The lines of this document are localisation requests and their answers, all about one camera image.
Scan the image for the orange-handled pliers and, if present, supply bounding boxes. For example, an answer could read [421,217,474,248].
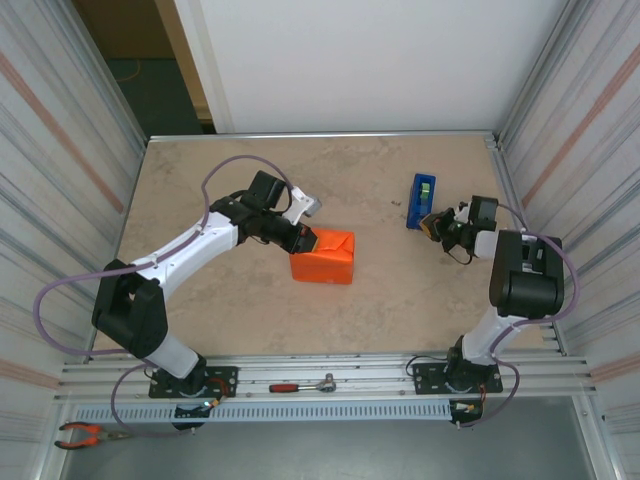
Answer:
[53,421,135,450]

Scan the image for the wide aluminium frame beam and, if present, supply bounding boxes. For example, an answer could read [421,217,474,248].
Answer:
[57,352,599,402]

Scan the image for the blue tape dispenser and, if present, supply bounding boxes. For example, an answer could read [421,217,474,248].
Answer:
[405,173,438,232]

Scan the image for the aluminium side rail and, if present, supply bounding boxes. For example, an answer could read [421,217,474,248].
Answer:
[488,132,567,357]

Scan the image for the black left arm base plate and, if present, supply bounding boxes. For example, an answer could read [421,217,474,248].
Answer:
[148,364,240,400]

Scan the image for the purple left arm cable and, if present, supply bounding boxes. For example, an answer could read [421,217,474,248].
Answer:
[33,154,296,439]

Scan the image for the orange floor cable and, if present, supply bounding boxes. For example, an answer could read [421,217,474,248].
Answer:
[117,57,151,84]

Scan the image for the orange cloth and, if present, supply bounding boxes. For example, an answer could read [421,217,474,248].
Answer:
[289,227,357,287]

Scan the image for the red-handled ratchet wrench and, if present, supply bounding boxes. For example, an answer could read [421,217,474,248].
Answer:
[268,372,340,395]

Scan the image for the narrow aluminium frame beam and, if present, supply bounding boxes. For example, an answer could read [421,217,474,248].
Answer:
[147,130,501,144]

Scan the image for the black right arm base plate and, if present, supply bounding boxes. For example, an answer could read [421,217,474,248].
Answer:
[413,362,503,396]

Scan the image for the grey slotted cable duct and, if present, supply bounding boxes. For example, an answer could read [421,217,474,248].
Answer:
[74,402,454,424]

